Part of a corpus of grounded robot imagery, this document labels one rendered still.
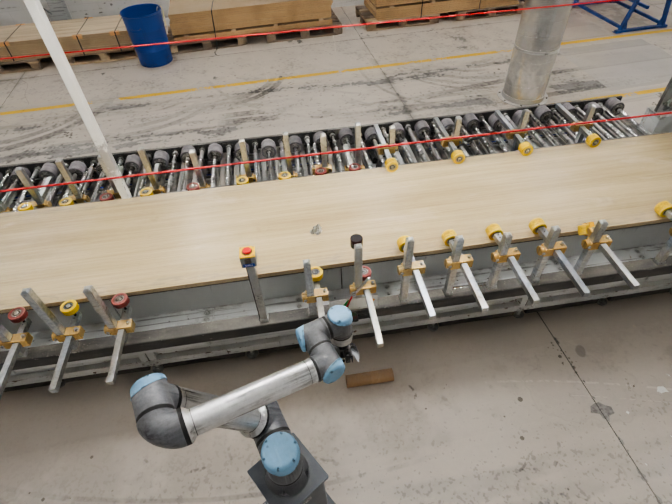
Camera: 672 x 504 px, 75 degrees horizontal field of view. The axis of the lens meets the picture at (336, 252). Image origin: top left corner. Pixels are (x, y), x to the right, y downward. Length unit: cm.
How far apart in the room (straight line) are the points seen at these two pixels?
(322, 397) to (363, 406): 26
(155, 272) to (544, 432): 239
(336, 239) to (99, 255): 133
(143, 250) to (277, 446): 137
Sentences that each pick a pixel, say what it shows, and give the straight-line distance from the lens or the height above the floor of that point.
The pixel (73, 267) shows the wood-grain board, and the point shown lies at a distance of 280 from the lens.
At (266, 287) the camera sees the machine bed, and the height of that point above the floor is 72.
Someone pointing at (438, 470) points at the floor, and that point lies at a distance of 280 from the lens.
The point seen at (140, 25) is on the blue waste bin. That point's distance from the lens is 717.
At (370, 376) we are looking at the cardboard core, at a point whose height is 8.
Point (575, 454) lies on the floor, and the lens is 305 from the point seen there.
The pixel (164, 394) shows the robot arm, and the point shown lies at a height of 135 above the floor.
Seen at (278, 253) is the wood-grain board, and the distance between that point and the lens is 244.
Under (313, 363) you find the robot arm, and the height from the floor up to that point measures 130.
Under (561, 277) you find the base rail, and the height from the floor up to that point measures 70.
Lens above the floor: 263
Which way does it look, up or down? 46 degrees down
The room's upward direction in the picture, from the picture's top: 3 degrees counter-clockwise
